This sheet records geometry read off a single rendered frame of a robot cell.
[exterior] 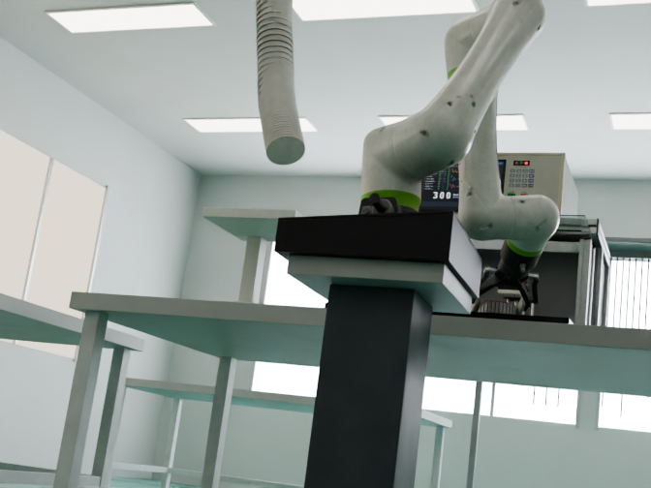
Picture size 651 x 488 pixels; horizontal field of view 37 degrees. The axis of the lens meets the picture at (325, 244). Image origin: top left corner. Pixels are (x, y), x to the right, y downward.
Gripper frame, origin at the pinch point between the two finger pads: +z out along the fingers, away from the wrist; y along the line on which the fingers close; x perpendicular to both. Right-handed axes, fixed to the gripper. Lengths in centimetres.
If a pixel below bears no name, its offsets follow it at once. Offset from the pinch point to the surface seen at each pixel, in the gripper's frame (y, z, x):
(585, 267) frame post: 27.1, 2.2, 21.5
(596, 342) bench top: 19.2, -14.8, -18.1
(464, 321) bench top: -9.6, -4.3, -9.0
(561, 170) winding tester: 21, -6, 51
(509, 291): 7.0, 9.0, 14.7
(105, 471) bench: -110, 153, 22
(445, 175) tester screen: -10, 8, 57
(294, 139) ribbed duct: -56, 70, 134
